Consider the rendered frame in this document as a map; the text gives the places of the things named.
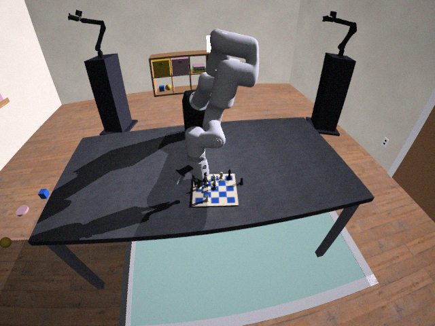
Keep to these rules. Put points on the blue and white chessboard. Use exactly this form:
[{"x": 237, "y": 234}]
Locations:
[{"x": 225, "y": 193}]

